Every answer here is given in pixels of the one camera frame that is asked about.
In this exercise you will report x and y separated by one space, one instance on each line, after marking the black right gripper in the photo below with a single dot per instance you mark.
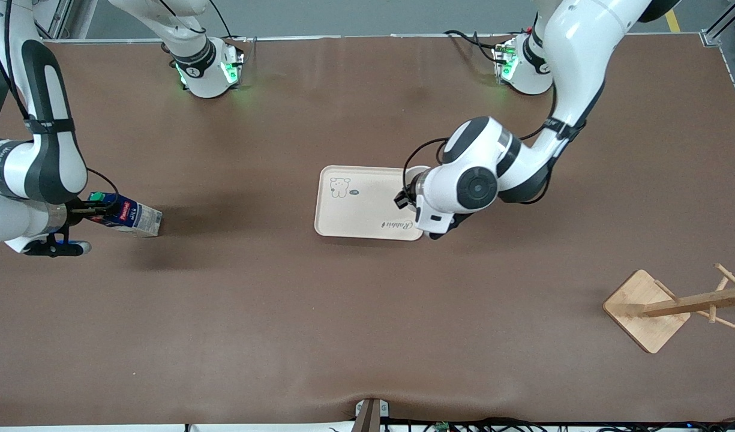
79 207

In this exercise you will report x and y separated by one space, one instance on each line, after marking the aluminium frame profile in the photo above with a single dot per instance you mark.
61 15
727 24

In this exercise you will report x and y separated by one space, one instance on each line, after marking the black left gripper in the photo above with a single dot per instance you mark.
402 197

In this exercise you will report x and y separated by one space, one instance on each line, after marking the wooden cup rack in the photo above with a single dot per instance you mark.
640 309

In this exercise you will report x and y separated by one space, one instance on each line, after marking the blue milk carton green cap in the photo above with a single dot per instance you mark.
130 217

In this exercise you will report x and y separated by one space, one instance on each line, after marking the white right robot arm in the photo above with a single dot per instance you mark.
43 162

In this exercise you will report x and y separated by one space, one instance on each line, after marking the beige tray with bear print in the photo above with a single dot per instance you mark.
358 203

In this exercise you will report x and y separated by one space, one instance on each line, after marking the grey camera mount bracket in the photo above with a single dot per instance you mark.
372 414

